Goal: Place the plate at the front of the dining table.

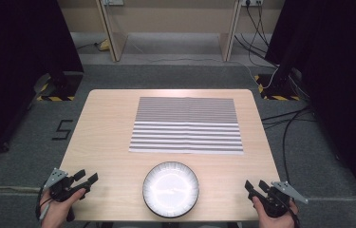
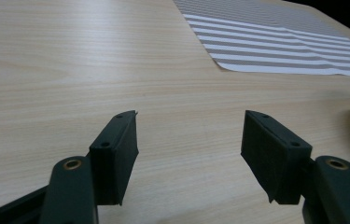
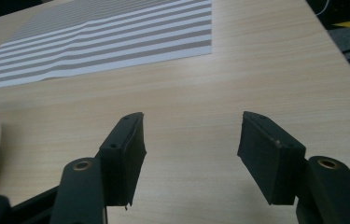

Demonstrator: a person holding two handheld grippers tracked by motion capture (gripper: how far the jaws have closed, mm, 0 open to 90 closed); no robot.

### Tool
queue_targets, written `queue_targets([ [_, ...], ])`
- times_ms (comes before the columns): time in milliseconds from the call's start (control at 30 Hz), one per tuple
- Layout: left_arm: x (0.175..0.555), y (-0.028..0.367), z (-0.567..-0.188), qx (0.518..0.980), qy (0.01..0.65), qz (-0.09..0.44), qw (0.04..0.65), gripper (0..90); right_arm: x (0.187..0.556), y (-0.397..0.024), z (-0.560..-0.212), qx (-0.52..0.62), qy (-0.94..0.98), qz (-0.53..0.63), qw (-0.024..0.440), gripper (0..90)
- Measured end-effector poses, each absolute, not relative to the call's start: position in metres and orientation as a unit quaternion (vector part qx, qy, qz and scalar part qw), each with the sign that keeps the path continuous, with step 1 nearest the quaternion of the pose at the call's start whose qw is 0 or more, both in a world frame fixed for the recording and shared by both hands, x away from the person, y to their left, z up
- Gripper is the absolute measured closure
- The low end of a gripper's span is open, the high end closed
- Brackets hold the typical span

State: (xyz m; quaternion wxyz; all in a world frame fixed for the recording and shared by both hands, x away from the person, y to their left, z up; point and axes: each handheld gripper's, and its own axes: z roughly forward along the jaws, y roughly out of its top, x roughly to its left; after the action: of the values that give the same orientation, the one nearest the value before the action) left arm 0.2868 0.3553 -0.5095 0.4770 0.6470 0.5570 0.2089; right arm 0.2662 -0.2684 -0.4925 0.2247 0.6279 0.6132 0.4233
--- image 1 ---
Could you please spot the person's left hand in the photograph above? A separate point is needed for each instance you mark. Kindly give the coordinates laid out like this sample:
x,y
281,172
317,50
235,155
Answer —
x,y
55,212

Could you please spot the person's right hand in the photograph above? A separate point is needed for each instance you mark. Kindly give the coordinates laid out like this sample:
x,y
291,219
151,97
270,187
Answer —
x,y
275,222

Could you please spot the black curtain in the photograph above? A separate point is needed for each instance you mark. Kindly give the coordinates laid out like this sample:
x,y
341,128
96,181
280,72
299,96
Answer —
x,y
14,63
340,79

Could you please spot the grey and white striped placemat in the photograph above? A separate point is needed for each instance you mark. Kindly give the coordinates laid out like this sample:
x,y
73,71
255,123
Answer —
x,y
186,126

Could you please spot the white plate with dark rim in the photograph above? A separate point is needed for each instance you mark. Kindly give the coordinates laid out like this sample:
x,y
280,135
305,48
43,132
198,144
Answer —
x,y
170,189

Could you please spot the stand base with hazard tape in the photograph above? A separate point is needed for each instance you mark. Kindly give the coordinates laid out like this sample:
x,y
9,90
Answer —
x,y
60,90
277,91

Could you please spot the beige wooden desk leg panel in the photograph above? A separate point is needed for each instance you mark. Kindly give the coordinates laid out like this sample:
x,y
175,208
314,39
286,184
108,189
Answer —
x,y
115,38
229,38

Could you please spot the white power strip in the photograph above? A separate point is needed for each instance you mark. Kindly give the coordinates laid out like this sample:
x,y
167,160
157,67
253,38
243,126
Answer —
x,y
252,2
113,2

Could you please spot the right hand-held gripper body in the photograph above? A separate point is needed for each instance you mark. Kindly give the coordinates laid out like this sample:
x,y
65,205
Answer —
x,y
277,199

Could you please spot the small yellow object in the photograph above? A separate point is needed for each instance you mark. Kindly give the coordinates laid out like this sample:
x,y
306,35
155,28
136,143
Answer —
x,y
104,46

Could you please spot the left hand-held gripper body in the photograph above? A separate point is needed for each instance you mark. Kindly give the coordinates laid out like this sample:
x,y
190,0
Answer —
x,y
61,187

